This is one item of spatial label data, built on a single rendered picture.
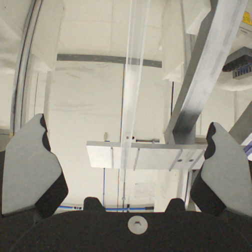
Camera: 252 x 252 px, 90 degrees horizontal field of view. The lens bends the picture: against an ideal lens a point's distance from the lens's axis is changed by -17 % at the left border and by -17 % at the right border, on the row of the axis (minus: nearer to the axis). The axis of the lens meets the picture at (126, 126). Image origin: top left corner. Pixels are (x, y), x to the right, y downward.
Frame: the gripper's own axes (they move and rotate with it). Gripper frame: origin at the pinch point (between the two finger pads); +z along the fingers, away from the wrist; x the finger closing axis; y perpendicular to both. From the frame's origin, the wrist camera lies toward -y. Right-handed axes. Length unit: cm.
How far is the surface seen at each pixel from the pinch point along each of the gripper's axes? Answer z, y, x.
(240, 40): 43, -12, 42
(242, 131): 18.2, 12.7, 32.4
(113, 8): 130, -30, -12
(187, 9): 13.5, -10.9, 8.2
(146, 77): 199, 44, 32
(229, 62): 52, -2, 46
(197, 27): 11.4, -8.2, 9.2
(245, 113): 19.8, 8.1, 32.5
